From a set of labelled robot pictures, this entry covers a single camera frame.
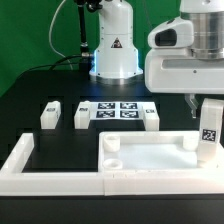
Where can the white U-shaped fence frame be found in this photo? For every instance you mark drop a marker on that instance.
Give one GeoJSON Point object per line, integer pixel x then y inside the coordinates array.
{"type": "Point", "coordinates": [15, 182]}

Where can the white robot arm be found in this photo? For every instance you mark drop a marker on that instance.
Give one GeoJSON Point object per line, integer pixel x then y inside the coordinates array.
{"type": "Point", "coordinates": [199, 29]}

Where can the fiducial marker sheet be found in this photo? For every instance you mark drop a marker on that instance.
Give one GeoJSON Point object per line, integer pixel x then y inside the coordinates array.
{"type": "Point", "coordinates": [116, 110]}

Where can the white desk top tray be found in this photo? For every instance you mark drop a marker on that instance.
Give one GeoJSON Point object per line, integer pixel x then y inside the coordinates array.
{"type": "Point", "coordinates": [145, 151]}

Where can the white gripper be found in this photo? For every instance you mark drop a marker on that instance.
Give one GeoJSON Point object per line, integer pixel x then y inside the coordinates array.
{"type": "Point", "coordinates": [174, 71]}

